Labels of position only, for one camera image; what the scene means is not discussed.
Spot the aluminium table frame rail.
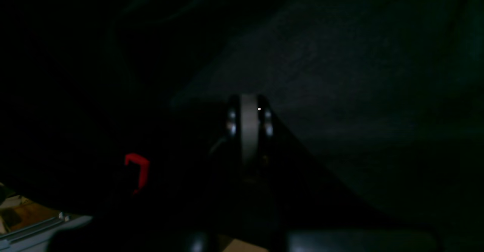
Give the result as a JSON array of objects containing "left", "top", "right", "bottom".
[{"left": 0, "top": 212, "right": 92, "bottom": 252}]

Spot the red blue clamp front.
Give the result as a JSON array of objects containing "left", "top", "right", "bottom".
[{"left": 124, "top": 153, "right": 150, "bottom": 195}]

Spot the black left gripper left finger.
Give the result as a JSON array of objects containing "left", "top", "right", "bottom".
[{"left": 115, "top": 95, "right": 259, "bottom": 252}]

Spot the black table cloth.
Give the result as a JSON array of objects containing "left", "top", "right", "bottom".
[{"left": 1, "top": 0, "right": 483, "bottom": 252}]

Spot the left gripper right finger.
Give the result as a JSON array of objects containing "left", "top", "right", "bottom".
[{"left": 257, "top": 95, "right": 435, "bottom": 252}]

